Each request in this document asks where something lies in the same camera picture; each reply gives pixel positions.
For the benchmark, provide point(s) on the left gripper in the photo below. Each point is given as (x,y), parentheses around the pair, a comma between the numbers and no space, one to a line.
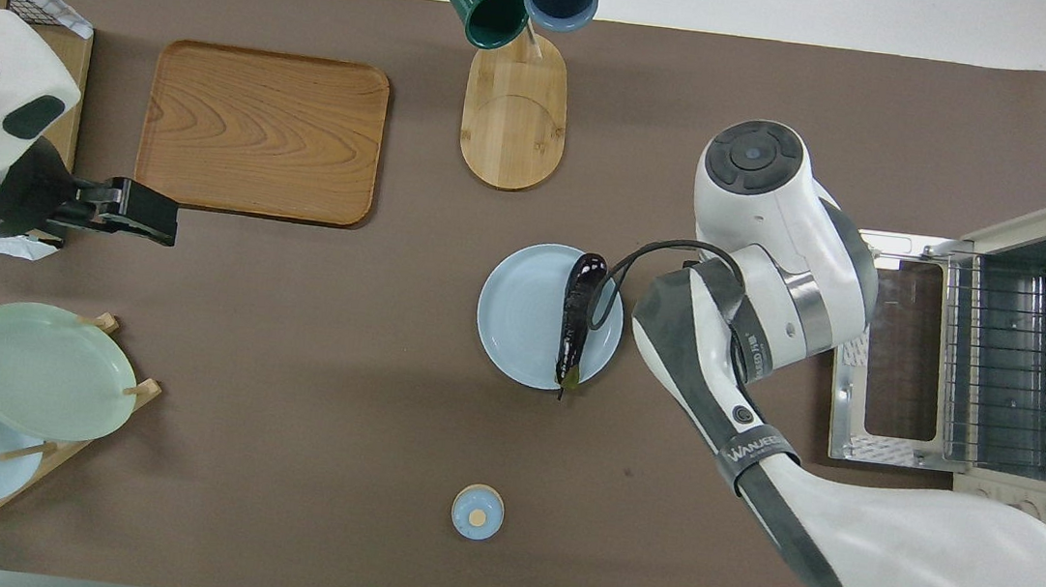
(23,197)

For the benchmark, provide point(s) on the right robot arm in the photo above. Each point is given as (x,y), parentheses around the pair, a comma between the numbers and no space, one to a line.
(902,567)

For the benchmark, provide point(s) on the dark purple eggplant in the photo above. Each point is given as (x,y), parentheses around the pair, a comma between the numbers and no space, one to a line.
(576,314)

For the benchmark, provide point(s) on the metal oven rack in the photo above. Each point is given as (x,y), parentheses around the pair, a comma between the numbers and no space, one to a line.
(1011,364)

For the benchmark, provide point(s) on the pale green plate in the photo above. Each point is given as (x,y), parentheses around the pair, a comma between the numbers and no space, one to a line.
(48,370)

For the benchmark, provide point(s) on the wooden tray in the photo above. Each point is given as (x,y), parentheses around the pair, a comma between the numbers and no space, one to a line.
(258,131)

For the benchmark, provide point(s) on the wooden plate rack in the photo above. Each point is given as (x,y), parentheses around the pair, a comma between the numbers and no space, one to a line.
(69,455)

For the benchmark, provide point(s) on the wooden mug stand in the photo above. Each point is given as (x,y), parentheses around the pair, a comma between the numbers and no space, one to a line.
(513,127)

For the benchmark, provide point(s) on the light blue plate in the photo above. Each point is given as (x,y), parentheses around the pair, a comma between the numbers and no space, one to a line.
(520,318)

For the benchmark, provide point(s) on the small blue round lid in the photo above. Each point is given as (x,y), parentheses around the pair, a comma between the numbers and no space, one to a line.
(478,512)

